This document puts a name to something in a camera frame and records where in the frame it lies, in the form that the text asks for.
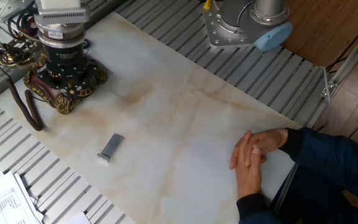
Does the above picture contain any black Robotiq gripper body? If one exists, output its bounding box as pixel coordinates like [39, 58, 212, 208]
[44, 43, 88, 80]

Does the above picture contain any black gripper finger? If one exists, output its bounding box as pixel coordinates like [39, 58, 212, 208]
[69, 58, 98, 98]
[37, 63, 71, 94]

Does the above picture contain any antique red brass rotary phone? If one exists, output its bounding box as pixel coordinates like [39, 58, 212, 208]
[22, 51, 109, 115]

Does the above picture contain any left forearm in blue sleeve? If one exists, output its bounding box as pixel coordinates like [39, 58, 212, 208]
[236, 192, 279, 224]

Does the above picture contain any brass and red phone handset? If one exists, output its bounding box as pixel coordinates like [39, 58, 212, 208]
[0, 14, 43, 68]

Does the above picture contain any person's left hand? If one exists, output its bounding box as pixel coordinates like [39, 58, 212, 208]
[234, 147, 269, 200]

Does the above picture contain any person's right hand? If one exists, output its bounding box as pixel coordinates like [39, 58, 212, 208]
[229, 128, 289, 170]

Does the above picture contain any grey finned metal block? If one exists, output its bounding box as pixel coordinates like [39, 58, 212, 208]
[34, 5, 91, 28]

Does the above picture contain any small grey metal stand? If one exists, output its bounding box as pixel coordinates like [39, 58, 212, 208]
[96, 133, 125, 164]

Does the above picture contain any white marble pattern board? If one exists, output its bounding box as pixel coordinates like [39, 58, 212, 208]
[0, 11, 303, 224]

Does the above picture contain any stack of printed papers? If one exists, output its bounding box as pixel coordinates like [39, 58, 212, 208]
[0, 170, 45, 224]

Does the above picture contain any single white paper sheet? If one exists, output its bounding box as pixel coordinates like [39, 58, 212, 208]
[66, 211, 92, 224]

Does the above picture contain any silver wrist sensor ring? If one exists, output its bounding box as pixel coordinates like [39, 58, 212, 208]
[37, 21, 87, 50]

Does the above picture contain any brown coiled phone cord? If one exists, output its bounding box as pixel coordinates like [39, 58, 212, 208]
[6, 76, 45, 132]

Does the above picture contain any grey cable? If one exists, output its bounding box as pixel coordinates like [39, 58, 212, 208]
[313, 66, 334, 133]

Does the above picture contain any aluminium frame beam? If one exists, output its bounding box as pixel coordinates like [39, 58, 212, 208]
[319, 26, 358, 98]

